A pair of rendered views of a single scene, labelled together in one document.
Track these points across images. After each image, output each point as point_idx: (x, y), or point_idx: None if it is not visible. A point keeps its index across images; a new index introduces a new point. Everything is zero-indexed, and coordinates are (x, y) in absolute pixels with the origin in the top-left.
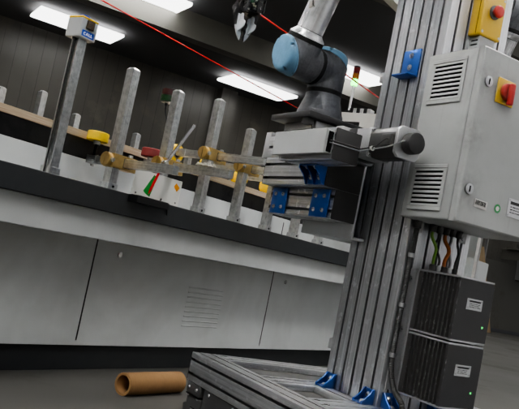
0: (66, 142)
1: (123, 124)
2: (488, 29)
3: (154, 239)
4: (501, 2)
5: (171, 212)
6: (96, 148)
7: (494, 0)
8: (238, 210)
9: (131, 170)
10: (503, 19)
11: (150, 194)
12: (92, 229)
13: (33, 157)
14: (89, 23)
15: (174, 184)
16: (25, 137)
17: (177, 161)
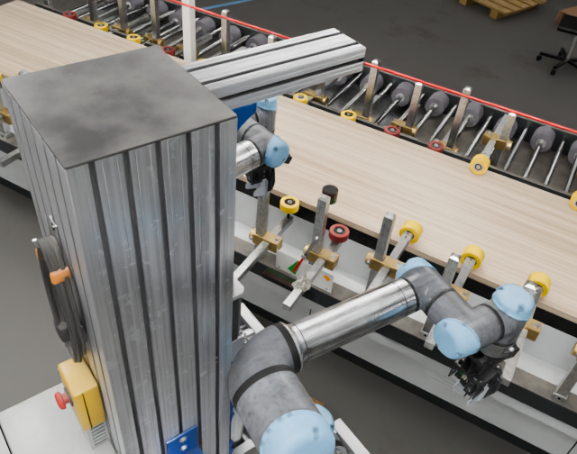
0: (273, 199)
1: (258, 214)
2: (71, 406)
3: (315, 305)
4: (69, 392)
5: (318, 295)
6: (288, 213)
7: (64, 382)
8: (427, 327)
9: (271, 249)
10: (113, 413)
11: (296, 273)
12: (252, 276)
13: (249, 204)
14: None
15: (324, 275)
16: (240, 189)
17: (323, 258)
